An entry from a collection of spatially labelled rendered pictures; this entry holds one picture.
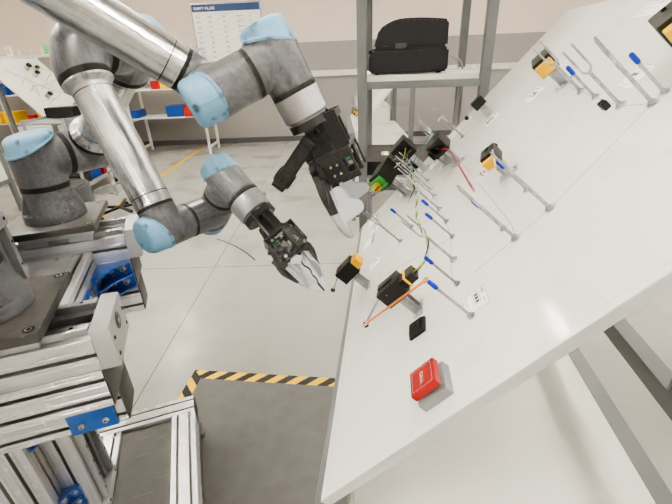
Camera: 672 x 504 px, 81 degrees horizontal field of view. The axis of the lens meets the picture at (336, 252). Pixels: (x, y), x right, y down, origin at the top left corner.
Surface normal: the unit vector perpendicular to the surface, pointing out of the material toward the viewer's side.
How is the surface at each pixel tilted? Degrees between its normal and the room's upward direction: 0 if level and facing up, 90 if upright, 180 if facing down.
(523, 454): 0
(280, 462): 0
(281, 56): 81
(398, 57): 90
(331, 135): 94
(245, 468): 0
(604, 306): 49
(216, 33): 90
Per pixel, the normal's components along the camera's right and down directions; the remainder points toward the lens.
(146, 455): -0.04, -0.89
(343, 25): -0.01, 0.45
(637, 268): -0.77, -0.60
